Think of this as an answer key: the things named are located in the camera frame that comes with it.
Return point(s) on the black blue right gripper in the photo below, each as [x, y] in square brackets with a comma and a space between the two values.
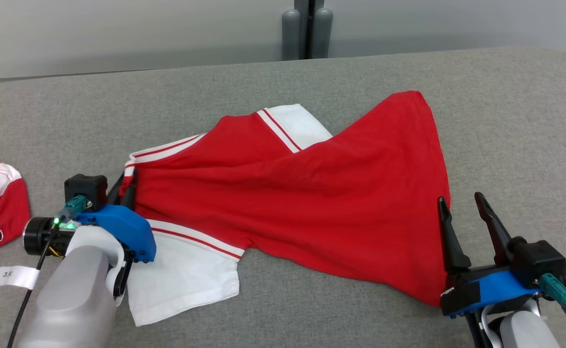
[476, 292]

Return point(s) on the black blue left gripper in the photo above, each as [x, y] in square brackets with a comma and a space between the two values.
[123, 229]

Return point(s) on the red white printed basketball shorts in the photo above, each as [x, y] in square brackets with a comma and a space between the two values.
[7, 208]

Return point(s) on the red white-sleeved T-shirt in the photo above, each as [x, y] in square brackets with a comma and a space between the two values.
[312, 193]

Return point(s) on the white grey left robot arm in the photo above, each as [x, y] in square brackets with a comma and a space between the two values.
[70, 299]

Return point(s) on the dark grey partition column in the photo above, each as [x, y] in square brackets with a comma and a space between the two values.
[302, 24]

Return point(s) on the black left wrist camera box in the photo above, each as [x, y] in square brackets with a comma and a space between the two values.
[87, 186]

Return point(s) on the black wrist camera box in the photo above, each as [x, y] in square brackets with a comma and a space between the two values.
[539, 261]
[87, 186]

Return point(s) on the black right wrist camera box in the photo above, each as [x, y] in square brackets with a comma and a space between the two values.
[539, 261]

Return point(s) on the grey cylindrical post cap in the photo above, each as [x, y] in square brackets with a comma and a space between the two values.
[322, 34]
[290, 36]

